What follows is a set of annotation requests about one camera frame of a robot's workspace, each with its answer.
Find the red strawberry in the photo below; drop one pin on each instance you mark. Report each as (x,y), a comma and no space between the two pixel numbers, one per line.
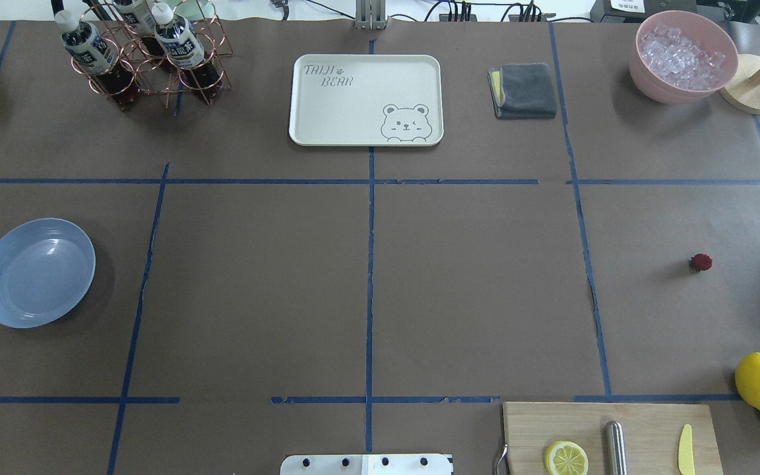
(701,262)

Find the blue plastic plate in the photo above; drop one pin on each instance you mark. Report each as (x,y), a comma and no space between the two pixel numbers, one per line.
(47,266)

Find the cream bear serving tray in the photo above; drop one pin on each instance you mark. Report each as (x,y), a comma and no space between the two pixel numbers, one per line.
(366,100)

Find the grey folded cloth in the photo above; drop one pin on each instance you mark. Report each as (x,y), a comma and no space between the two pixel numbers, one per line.
(522,91)

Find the lemon half slice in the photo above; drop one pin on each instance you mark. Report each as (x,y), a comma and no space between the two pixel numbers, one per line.
(565,457)

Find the dark drink bottle right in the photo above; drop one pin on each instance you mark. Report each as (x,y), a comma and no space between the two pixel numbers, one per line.
(181,44)

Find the dark drink bottle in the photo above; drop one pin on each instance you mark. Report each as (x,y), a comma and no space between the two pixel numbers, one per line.
(181,44)
(96,58)
(138,17)

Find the steel cylinder tool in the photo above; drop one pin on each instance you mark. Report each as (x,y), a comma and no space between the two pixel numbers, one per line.
(615,438)

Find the dark drink bottle rear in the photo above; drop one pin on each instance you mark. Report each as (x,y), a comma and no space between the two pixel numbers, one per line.
(138,17)

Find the wooden cutting board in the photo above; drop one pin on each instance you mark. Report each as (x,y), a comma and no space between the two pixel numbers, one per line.
(651,435)

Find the dark drink bottle left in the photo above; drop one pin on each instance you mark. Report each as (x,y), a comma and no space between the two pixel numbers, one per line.
(96,58)

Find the pink bowl of ice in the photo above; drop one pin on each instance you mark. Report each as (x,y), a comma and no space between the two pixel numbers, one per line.
(679,57)

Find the yellow plastic knife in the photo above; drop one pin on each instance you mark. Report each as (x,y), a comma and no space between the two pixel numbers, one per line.
(686,462)

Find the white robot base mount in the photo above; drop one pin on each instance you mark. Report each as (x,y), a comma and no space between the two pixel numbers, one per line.
(396,463)

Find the copper wire bottle rack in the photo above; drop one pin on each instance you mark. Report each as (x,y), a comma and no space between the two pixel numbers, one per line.
(139,67)

